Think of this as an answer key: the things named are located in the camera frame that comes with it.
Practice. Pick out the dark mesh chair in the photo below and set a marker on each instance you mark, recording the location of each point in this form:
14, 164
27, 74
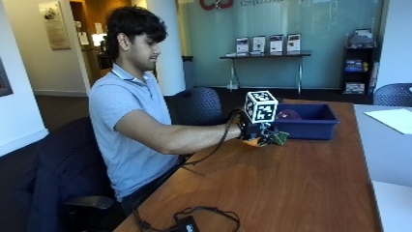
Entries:
195, 106
394, 94

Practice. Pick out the upright display brochure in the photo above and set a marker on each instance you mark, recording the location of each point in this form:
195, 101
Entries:
259, 44
242, 45
294, 42
277, 43

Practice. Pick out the white marker cube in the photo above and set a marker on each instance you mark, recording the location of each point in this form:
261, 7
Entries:
261, 106

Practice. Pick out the black magazine rack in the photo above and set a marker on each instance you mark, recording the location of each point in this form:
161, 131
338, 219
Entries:
358, 64

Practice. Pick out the black office chair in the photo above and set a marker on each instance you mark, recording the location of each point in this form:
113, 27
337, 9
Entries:
65, 180

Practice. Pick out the dark red toy fruit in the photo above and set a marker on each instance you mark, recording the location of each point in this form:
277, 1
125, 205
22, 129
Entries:
289, 114

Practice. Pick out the framed wall poster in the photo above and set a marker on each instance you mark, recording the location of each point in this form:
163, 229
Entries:
55, 25

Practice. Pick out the small black electronics box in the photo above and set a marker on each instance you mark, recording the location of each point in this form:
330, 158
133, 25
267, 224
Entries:
189, 224

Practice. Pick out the white paper sheet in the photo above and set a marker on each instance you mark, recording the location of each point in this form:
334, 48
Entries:
393, 120

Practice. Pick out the narrow console table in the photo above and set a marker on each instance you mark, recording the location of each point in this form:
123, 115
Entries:
266, 66

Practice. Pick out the the person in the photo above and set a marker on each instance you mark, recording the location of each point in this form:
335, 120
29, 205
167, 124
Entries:
129, 106

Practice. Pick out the blue plastic bin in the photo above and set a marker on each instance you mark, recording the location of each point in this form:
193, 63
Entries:
311, 124

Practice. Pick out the dark framed wall picture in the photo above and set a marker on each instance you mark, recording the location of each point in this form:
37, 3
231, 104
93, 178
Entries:
5, 79

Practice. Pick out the white round column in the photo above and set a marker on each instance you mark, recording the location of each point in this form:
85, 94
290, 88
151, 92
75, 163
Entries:
167, 48

